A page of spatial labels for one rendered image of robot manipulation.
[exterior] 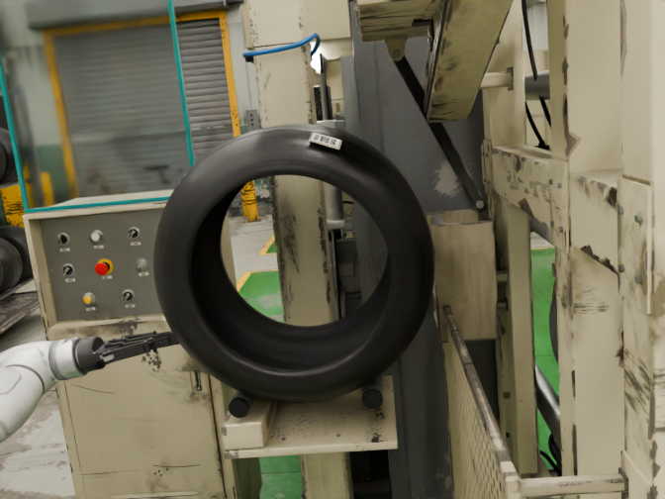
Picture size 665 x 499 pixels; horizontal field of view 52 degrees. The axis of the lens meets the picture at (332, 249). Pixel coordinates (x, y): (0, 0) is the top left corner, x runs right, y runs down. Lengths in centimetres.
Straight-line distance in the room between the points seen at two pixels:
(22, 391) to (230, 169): 62
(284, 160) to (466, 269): 59
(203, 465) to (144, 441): 21
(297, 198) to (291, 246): 12
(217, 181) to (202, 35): 961
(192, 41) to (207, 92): 78
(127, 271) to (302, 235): 73
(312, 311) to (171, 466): 87
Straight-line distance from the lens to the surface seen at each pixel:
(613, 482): 102
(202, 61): 1088
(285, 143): 131
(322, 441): 151
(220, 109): 1080
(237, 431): 150
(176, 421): 232
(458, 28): 114
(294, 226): 172
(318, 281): 174
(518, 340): 176
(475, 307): 170
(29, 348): 165
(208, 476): 239
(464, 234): 166
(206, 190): 133
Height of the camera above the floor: 149
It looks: 11 degrees down
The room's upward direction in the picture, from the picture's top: 6 degrees counter-clockwise
